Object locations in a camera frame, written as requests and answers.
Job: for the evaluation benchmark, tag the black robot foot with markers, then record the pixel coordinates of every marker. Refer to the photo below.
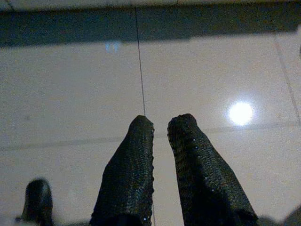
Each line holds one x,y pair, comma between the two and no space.
38,202

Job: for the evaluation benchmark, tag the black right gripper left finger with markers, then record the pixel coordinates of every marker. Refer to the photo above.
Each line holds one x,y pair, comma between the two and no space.
127,179

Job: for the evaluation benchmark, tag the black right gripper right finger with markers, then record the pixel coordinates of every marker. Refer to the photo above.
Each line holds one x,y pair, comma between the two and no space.
202,183

